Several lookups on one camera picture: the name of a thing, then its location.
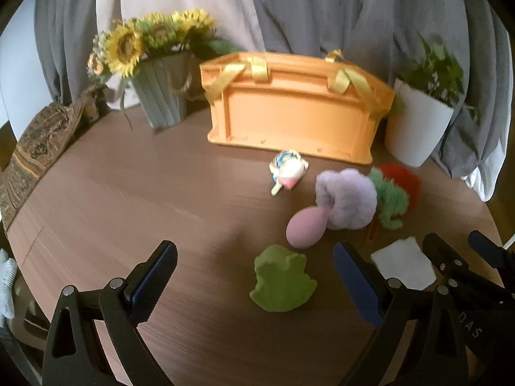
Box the purple fluffy scrunchie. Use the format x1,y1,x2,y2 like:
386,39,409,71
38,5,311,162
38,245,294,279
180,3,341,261
315,169,378,231

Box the red fluffy scrunchie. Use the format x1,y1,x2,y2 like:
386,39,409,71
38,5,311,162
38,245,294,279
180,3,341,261
378,163,422,214

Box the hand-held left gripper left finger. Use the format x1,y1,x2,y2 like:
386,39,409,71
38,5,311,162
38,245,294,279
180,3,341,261
42,240,178,386

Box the green frog-shaped sponge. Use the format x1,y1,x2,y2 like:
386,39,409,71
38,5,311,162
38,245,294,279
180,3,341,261
248,244,316,313

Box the patterned brown cloth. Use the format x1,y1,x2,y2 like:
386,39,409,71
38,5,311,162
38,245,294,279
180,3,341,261
0,84,107,230

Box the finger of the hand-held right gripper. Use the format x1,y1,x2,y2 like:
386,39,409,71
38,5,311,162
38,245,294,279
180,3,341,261
468,229,515,273
422,232,470,281

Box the grey curtain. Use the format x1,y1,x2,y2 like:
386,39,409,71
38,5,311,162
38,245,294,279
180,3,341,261
245,0,510,202
34,0,99,105

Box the green leafy plant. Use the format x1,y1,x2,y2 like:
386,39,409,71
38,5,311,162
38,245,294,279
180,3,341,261
396,34,479,123

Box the unicorn plush toy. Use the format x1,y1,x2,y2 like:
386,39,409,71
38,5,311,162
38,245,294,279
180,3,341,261
269,150,310,198

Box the artificial sunflower bouquet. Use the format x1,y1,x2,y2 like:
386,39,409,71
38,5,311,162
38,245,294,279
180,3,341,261
88,8,242,89

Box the pink makeup sponge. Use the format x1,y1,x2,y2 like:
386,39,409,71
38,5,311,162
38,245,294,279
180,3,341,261
286,206,328,249

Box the white plant pot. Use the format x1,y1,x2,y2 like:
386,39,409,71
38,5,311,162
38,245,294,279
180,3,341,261
384,78,455,167

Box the orange plastic crate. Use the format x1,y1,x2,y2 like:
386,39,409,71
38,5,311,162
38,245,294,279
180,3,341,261
200,49,397,165

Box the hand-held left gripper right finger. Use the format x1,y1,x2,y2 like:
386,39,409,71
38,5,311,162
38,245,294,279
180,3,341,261
332,241,471,386

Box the white curtain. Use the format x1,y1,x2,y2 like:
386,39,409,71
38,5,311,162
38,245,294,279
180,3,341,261
463,165,497,202

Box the white square cloth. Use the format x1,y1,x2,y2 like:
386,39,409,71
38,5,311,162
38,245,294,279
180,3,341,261
370,237,437,290

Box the white crumpled cloth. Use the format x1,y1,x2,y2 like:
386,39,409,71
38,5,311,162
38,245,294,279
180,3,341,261
0,249,19,322

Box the grey ribbed vase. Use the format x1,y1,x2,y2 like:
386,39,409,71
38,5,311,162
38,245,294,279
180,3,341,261
131,52,194,129

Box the green chenille toy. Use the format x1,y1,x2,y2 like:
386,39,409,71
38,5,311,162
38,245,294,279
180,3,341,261
368,168,410,231

